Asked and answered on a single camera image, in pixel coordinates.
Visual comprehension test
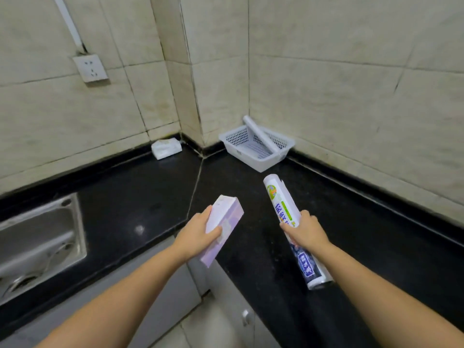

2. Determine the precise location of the person's right hand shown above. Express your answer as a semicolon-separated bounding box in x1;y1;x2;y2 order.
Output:
279;210;331;253

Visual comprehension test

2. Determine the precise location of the person's left hand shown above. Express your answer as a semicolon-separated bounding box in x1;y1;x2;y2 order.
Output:
173;205;223;264

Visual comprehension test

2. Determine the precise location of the pale purple rectangular box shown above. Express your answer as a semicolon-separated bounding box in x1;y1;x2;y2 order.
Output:
198;194;244;269

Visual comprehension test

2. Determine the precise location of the printed plastic wrap roll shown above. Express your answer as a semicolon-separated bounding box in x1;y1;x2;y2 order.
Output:
263;174;335;291

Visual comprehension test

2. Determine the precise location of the person's left forearm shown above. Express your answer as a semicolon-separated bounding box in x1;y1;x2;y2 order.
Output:
34;240;187;348

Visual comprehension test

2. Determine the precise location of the person's right forearm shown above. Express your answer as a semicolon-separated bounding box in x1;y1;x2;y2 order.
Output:
306;243;464;348

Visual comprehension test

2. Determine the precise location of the white cabinet door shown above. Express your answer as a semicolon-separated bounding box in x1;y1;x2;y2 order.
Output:
187;259;281;348

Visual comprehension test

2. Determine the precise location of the white plastic mesh basket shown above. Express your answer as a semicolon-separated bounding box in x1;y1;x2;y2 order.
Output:
218;125;296;173

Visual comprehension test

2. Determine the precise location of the plain white roll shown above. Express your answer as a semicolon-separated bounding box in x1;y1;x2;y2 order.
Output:
242;115;281;155

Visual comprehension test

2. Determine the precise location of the white tissue packet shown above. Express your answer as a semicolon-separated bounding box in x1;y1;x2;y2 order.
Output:
151;138;183;160

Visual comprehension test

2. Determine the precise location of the stainless steel sink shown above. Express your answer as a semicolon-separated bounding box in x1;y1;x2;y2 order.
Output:
0;193;88;306

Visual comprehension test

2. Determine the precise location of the white wall power socket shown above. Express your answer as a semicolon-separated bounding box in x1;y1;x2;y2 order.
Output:
72;54;110;84

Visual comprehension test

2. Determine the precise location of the white cable conduit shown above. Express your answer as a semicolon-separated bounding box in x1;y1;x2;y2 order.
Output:
52;0;87;55

